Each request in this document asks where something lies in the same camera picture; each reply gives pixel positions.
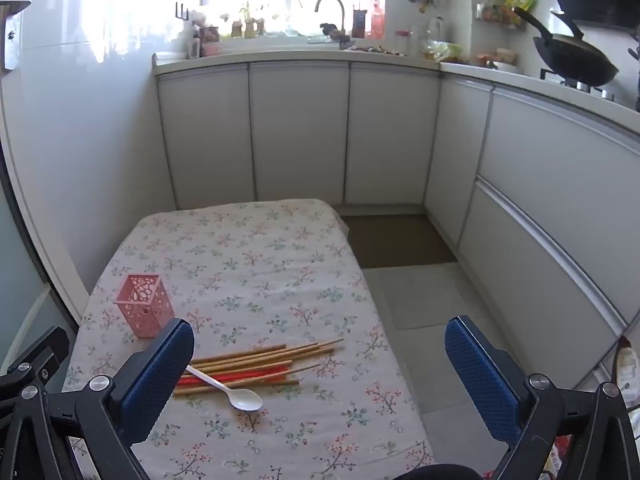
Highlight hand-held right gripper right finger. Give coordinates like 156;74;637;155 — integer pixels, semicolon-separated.
444;316;640;480

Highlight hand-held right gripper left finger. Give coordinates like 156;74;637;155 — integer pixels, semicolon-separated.
0;318;195;480

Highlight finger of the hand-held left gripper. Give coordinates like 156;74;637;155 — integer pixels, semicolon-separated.
0;326;71;396

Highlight pink perforated utensil holder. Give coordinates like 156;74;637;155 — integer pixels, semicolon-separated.
114;274;175;339

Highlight pile of wooden chopsticks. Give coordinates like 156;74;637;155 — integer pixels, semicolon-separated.
171;337;346;398

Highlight white plastic spoon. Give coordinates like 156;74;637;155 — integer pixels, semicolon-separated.
184;364;264;412

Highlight red chopstick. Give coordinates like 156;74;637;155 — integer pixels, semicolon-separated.
178;366;289;382
176;372;292;387

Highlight white cabinet drawer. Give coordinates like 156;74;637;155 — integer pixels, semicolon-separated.
477;87;640;321
457;180;631;391

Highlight floral tablecloth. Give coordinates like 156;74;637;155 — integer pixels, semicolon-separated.
62;199;436;480

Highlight white plastic bag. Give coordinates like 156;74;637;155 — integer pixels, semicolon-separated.
617;337;640;411

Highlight brown floor mat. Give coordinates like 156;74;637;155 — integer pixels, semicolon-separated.
340;214;458;269

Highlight white cabinet door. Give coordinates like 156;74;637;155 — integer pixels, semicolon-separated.
157;62;258;211
425;77;493;246
345;62;442;206
248;62;351;203

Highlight gas stove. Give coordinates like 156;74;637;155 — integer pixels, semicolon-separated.
540;70;618;103

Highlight green vegetables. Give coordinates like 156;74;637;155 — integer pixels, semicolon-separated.
422;40;463;61

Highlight black wok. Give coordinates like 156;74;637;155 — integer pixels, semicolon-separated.
512;7;621;87

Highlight curved metal faucet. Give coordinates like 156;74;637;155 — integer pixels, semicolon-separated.
315;0;357;51

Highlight metal door handle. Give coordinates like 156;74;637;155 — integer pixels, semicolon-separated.
0;0;35;73

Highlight wall rack with seasonings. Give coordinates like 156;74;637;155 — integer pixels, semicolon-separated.
474;0;538;31

